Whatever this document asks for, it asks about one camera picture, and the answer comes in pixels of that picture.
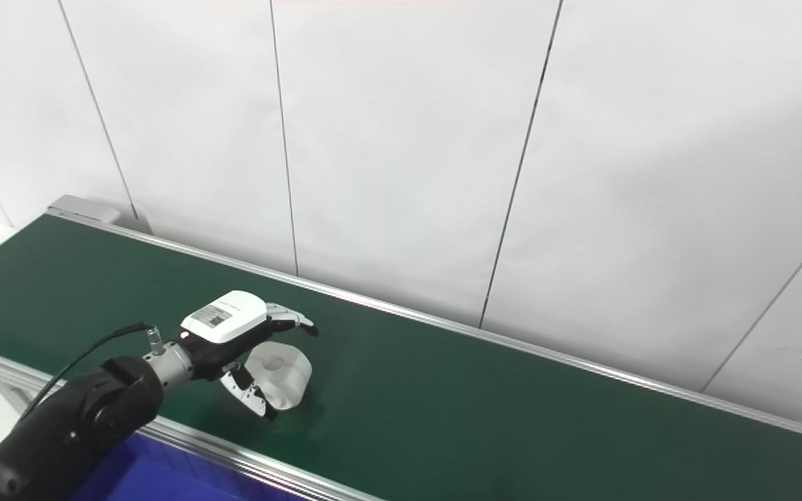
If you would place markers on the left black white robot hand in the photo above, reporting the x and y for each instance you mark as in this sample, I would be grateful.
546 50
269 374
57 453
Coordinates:
227 327

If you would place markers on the grey conveyor end box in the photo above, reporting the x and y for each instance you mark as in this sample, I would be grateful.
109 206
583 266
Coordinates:
84 209

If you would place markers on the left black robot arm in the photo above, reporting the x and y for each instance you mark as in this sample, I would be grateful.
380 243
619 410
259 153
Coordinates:
74 424

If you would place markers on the blue plastic bin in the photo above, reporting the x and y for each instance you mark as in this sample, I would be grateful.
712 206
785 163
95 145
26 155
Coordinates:
157 473

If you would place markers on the green conveyor belt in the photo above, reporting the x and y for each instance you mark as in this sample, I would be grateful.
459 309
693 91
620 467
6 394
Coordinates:
512 417
248 459

